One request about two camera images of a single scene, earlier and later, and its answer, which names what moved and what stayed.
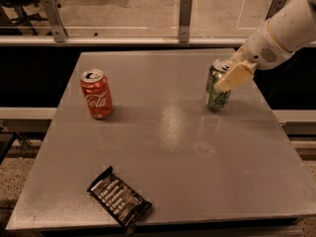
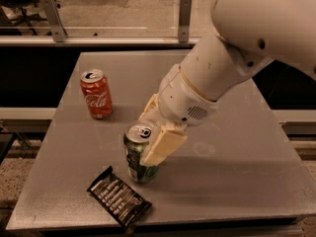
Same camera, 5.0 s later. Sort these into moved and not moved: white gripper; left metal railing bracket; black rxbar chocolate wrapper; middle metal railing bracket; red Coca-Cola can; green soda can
Moved: green soda can; white gripper
Not moved: red Coca-Cola can; left metal railing bracket; black rxbar chocolate wrapper; middle metal railing bracket
